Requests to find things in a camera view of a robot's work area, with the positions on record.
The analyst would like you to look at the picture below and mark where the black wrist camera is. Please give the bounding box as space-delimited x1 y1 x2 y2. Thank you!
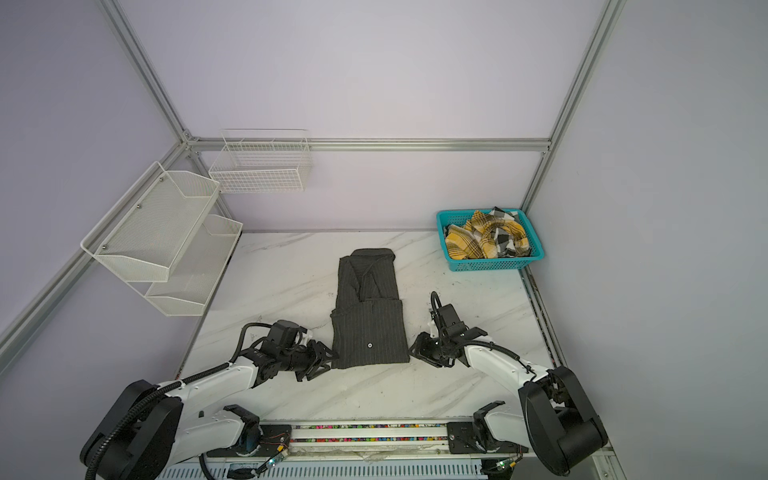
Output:
264 320 308 349
438 304 467 336

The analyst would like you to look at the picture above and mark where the yellow plaid shirt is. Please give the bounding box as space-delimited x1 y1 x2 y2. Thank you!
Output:
444 207 532 261

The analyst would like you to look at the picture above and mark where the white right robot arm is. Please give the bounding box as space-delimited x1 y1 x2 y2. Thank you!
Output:
409 328 608 476

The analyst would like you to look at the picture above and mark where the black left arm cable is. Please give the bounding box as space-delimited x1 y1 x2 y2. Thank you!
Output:
83 322 274 480

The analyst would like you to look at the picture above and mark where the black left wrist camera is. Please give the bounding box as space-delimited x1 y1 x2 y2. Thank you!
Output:
264 320 308 349

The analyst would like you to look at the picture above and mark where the white mesh two-tier shelf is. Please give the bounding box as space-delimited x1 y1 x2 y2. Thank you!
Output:
80 162 242 317

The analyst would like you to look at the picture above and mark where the aluminium frame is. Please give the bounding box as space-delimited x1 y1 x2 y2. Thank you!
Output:
0 0 628 415

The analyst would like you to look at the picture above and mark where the teal plastic basket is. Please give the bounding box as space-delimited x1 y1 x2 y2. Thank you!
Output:
436 207 545 272

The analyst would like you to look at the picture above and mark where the dark grey pinstriped shirt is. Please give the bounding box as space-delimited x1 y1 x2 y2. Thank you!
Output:
331 248 410 370

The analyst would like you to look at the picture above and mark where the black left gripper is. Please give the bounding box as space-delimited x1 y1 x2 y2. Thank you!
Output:
279 339 339 382

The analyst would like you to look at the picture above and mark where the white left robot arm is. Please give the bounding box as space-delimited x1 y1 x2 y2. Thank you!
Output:
80 339 338 479

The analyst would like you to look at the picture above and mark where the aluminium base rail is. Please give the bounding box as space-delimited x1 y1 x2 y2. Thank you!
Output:
107 416 628 480

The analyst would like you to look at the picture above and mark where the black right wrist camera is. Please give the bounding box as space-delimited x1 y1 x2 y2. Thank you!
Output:
438 304 467 336

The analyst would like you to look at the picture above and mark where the white wire wall basket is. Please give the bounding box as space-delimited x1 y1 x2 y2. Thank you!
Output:
209 129 313 194

